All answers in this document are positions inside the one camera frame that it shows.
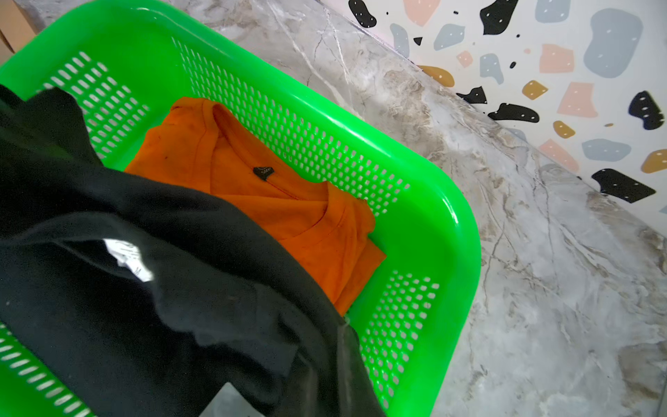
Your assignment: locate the orange t-shirt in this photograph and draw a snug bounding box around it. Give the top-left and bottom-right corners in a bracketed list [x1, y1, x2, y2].
[126, 97, 386, 314]

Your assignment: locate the green plastic basket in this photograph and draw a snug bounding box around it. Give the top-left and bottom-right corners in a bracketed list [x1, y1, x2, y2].
[1, 1, 481, 416]

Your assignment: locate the black t-shirt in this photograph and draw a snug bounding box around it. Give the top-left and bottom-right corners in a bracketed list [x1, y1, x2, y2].
[1, 88, 383, 416]

